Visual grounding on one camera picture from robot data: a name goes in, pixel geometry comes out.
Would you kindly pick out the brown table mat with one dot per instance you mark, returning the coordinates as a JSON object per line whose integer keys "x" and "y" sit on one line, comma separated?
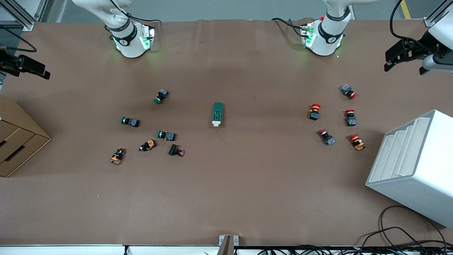
{"x": 247, "y": 184}

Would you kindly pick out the aluminium frame profile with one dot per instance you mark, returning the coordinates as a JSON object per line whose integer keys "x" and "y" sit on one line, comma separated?
{"x": 430, "y": 22}
{"x": 21, "y": 17}

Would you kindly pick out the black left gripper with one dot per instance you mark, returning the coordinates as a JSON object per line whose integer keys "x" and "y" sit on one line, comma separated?
{"x": 418, "y": 50}

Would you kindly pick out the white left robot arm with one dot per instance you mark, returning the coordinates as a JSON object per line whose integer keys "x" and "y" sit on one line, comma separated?
{"x": 325, "y": 42}

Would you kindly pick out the green load switch white lever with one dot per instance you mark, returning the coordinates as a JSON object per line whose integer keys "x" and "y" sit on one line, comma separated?
{"x": 218, "y": 113}

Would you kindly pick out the black orange selector switch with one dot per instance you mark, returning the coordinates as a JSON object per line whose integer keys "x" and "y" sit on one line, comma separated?
{"x": 148, "y": 145}
{"x": 117, "y": 156}

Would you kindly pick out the grey metal bracket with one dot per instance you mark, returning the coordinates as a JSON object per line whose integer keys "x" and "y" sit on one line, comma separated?
{"x": 228, "y": 244}

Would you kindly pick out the white stepped rack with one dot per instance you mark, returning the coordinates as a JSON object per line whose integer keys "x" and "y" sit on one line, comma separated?
{"x": 417, "y": 170}

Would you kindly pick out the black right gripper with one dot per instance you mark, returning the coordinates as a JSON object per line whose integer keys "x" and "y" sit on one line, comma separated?
{"x": 14, "y": 65}

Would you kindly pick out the red emergency button orange block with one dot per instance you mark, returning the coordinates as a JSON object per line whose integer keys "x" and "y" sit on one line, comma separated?
{"x": 357, "y": 141}
{"x": 314, "y": 111}

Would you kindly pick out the black switch with red block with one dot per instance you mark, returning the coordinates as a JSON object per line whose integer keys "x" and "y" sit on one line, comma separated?
{"x": 176, "y": 150}

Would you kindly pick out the brown cardboard box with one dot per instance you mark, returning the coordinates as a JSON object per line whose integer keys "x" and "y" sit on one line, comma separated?
{"x": 17, "y": 138}

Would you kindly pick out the green push button switch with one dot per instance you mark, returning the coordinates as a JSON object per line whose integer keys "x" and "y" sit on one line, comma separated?
{"x": 161, "y": 96}
{"x": 130, "y": 121}
{"x": 166, "y": 135}

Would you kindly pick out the white table edge rail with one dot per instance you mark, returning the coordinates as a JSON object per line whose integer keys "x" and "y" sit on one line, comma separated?
{"x": 70, "y": 250}

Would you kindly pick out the red emergency button grey block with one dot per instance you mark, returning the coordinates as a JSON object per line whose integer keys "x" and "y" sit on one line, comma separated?
{"x": 327, "y": 137}
{"x": 348, "y": 91}
{"x": 350, "y": 117}

